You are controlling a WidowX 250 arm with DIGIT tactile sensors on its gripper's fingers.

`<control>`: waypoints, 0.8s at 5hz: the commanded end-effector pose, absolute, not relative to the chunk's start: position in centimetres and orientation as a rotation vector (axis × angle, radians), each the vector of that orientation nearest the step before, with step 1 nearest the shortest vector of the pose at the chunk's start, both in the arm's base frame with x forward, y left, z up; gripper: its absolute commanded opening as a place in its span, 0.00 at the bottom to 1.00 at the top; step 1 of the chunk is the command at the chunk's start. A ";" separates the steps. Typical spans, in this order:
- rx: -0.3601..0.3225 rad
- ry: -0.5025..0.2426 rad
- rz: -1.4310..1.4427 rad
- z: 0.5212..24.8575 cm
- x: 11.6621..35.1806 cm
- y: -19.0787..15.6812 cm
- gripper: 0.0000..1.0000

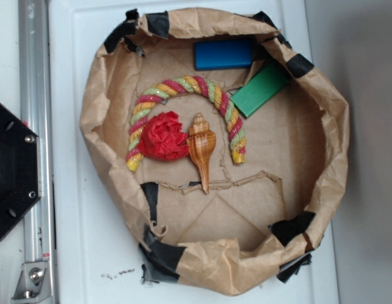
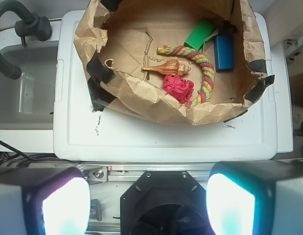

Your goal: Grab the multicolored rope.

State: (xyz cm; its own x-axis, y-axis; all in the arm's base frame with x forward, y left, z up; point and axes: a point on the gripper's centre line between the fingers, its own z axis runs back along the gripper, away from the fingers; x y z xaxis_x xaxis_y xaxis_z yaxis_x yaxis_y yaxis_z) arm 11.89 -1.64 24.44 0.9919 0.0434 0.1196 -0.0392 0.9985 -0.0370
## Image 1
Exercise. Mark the brown striped conch shell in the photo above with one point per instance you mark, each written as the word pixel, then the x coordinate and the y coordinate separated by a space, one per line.
pixel 201 142

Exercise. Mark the brown paper bag bin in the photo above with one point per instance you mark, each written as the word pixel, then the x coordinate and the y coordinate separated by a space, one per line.
pixel 276 178

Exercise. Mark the green rectangular block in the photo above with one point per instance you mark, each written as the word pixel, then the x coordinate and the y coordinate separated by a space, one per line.
pixel 263 86

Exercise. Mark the blue rectangular block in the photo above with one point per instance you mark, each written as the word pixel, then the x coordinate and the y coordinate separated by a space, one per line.
pixel 221 55

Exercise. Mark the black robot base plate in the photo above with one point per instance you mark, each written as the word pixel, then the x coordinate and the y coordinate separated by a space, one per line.
pixel 19 176

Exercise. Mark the aluminium extrusion rail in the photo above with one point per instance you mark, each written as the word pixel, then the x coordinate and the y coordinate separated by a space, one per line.
pixel 39 222

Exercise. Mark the metal corner bracket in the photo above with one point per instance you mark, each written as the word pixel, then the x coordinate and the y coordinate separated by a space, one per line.
pixel 33 285

